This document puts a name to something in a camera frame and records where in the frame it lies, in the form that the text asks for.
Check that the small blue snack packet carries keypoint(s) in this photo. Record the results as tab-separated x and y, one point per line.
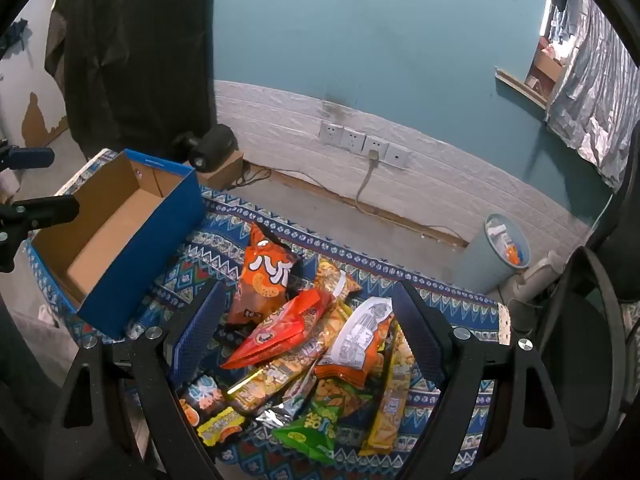
205	392

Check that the blue patterned tablecloth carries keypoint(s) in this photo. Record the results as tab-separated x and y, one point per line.
220	220

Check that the black office chair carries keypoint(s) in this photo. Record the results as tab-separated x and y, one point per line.
585	350

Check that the black round device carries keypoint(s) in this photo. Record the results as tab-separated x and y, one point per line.
212	145

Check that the white wall socket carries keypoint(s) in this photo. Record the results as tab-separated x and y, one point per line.
353	140
398	155
380	146
330	133

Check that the silver foil snack packet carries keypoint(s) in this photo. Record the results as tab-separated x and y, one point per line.
280	412

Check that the silver curtain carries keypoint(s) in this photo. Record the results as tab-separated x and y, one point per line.
595	90

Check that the wooden window sill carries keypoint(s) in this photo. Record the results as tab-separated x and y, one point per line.
520	87

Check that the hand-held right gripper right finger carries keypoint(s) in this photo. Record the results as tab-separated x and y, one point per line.
417	330

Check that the orange plastic scrap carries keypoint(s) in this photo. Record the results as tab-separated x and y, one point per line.
513	255

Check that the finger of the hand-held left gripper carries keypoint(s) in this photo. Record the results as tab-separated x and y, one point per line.
30	158
45	210

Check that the orange white-label snack bag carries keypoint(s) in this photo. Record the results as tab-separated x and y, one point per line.
360	335

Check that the small yellow snack packet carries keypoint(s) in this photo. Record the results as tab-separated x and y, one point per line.
222	425

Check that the dark curtain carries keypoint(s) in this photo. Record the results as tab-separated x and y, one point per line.
135	60

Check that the white pipe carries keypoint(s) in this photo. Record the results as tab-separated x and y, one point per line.
530	280

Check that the long yellow snack packet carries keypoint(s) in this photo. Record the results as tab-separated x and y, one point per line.
390	410
335	280

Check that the small brown cardboard box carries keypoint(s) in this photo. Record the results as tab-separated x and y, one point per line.
225	175

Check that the red snack bag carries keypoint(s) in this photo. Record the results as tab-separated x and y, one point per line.
285	330

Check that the green snack bag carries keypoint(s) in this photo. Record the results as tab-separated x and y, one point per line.
310	430

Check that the dark hanging clothes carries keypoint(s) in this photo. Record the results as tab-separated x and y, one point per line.
562	5

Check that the grey trash bin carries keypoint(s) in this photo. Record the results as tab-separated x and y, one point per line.
480	265

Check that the blue cardboard box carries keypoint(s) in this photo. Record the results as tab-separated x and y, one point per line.
150	270

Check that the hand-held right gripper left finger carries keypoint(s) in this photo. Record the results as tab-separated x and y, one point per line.
197	330

